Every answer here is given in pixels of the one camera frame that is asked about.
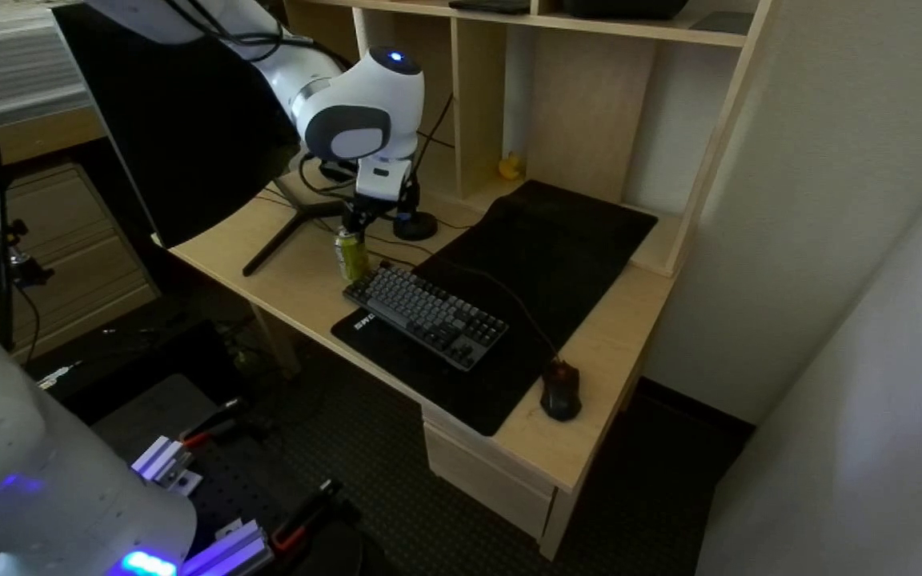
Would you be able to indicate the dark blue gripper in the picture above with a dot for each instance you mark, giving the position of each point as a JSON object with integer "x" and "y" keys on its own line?
{"x": 383, "y": 212}

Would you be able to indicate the grey mechanical keyboard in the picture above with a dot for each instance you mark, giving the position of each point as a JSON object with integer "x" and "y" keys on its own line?
{"x": 429, "y": 319}

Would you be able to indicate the black computer mouse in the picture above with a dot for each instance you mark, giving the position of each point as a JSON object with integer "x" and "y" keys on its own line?
{"x": 560, "y": 390}

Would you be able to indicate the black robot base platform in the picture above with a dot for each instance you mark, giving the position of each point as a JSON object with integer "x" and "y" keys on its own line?
{"x": 271, "y": 468}

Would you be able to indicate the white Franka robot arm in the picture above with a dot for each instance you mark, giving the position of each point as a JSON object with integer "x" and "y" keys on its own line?
{"x": 367, "y": 108}

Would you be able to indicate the black gooseneck microphone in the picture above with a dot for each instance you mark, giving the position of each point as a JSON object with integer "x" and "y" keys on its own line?
{"x": 417, "y": 225}

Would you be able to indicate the light wooden desk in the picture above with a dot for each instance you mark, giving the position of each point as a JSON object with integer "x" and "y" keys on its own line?
{"x": 271, "y": 289}

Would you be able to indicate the yellow rubber duck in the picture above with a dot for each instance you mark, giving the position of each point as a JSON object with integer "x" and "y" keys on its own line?
{"x": 510, "y": 166}

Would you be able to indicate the black desk mat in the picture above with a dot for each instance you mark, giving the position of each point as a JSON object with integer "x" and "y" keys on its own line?
{"x": 547, "y": 268}

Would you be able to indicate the light wooden shelf hutch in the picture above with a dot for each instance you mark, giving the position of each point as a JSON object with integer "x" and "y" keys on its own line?
{"x": 590, "y": 115}

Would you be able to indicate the flat black tablet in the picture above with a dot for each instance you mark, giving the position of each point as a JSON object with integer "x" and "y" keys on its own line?
{"x": 487, "y": 5}

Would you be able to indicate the wooden side cabinet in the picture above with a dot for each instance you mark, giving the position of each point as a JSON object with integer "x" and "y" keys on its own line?
{"x": 65, "y": 256}

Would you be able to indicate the black hard case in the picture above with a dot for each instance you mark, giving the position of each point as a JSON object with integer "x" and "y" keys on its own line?
{"x": 623, "y": 8}

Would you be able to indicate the white slatted panel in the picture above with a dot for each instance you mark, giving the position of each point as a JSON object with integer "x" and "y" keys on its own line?
{"x": 25, "y": 53}

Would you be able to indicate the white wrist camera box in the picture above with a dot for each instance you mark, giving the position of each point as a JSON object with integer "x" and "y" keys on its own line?
{"x": 384, "y": 181}

